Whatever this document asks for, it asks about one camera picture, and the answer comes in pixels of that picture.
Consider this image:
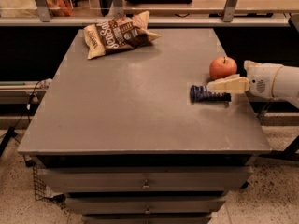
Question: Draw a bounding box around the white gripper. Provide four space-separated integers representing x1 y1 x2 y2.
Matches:
206 60 283 99

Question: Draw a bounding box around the red apple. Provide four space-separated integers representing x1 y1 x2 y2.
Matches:
209 56 237 80

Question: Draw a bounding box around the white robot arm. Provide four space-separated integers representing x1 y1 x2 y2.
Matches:
206 60 299 108

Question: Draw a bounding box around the blue rxbar wrapper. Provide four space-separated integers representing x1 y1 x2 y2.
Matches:
190 85 231 103

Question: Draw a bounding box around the brown sea salt chip bag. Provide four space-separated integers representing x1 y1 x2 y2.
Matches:
83 11 161 60

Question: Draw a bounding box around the grey drawer cabinet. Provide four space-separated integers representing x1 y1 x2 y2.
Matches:
19 29 270 224

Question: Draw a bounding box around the orange bag on shelf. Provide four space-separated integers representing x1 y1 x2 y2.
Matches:
46 0 72 17

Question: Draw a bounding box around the metal shelf rack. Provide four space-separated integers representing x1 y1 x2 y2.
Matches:
0 0 299 27

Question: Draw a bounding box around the wire mesh basket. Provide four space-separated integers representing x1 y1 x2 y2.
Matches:
32 165 56 202

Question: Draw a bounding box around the black cable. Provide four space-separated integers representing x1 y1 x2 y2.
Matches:
0 79 45 157

